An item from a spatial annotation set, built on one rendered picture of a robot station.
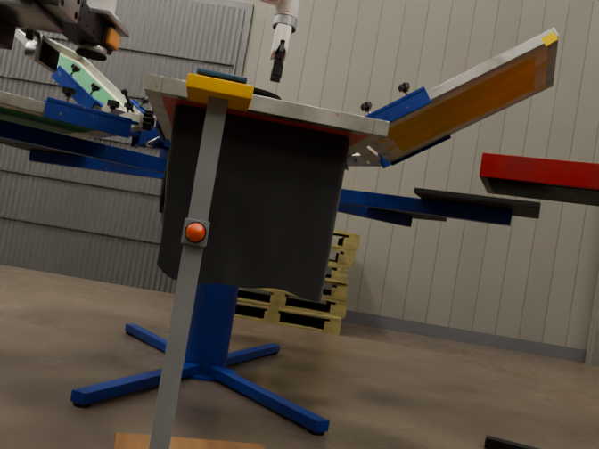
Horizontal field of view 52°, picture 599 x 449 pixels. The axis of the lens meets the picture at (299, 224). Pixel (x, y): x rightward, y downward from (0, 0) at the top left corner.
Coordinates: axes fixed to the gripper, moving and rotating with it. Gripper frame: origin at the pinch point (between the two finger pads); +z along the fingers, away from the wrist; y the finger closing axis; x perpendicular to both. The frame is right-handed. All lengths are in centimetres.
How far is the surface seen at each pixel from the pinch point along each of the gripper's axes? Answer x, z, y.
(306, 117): 6, 23, 52
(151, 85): -31, 23, 53
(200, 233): -13, 54, 75
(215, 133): -14, 34, 71
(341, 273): 93, 70, -281
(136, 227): -86, 61, -405
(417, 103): 55, -6, -24
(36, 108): -75, 23, -16
